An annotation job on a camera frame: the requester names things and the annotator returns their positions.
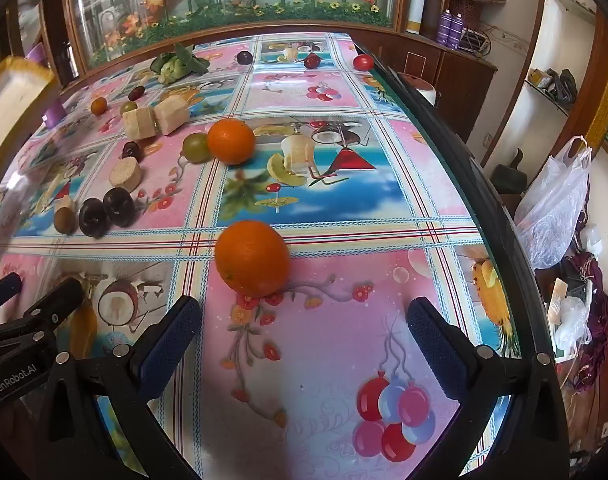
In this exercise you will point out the purple cloth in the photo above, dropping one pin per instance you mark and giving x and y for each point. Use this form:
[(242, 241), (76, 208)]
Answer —
[(591, 310)]

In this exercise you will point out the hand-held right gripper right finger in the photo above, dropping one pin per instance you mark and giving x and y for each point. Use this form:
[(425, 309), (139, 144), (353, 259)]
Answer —
[(434, 350)]

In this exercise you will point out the wooden shelf cabinet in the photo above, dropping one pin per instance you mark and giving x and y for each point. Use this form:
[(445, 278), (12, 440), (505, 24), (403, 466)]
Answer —
[(58, 35)]

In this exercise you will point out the small dark round fruit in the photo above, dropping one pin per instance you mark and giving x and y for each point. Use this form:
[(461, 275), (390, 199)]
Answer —
[(131, 151)]

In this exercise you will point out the brown woven basket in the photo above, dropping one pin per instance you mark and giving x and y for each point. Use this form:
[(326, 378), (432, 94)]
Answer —
[(476, 7)]

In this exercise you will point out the red cherry tomato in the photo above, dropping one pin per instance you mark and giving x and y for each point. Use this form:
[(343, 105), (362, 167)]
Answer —
[(363, 62)]

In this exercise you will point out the cauliflower with green leaves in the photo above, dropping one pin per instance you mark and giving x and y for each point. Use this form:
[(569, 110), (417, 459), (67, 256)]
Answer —
[(178, 65)]

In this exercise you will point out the dark red cherry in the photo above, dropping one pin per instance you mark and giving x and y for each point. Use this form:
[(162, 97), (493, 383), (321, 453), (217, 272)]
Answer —
[(312, 61)]

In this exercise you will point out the small brown round fruit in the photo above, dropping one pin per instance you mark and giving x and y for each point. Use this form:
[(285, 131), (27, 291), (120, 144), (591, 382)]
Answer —
[(64, 221)]

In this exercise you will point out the large green round fruit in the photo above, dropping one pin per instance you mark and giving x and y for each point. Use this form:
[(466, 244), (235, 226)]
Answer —
[(196, 147)]

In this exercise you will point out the small white plastic bag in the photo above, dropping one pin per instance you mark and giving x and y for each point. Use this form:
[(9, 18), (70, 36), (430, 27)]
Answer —
[(569, 320)]

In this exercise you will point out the dark purple passion fruit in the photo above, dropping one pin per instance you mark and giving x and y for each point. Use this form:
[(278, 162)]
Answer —
[(92, 217), (118, 206)]

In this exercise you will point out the dark purple plum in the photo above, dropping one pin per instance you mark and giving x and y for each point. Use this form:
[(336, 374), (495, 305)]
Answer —
[(244, 57)]

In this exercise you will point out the white foam tray yellow tape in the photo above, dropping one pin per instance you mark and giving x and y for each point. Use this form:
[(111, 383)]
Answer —
[(13, 110)]

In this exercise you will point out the tan sugarcane chunk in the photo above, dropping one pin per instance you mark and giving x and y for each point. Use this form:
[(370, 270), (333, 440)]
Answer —
[(139, 122), (125, 174), (171, 115)]

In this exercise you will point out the purple spray can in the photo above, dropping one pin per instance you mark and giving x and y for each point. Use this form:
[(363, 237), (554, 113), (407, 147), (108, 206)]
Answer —
[(444, 27), (457, 30)]

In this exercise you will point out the white pot red lid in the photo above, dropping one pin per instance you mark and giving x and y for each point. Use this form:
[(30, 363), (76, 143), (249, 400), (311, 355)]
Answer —
[(424, 90)]

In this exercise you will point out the dark bag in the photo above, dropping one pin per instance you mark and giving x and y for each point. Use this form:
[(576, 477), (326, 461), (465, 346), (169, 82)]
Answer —
[(509, 175)]

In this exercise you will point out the clear plastic bag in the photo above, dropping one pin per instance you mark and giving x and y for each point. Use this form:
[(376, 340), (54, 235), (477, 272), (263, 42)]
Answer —
[(554, 210)]

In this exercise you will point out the dark red date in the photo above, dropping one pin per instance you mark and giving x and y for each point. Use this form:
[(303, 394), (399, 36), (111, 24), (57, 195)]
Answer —
[(136, 92)]

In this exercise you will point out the small green round fruit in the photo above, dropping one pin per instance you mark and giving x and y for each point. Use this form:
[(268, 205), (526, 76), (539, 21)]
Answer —
[(128, 108)]

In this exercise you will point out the large orange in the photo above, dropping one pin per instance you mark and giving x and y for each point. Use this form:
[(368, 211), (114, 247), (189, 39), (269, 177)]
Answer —
[(230, 141), (252, 258)]

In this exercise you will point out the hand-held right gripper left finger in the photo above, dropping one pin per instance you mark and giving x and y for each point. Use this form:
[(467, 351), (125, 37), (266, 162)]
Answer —
[(169, 345)]

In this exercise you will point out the small orange tangerine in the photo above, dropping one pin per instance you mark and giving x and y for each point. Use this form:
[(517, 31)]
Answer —
[(98, 105)]

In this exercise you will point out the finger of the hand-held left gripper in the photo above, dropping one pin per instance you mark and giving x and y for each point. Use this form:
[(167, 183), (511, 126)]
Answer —
[(53, 300), (3, 287)]

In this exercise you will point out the printed plastic tablecloth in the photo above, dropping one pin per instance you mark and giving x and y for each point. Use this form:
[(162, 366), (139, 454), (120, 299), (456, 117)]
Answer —
[(334, 335)]

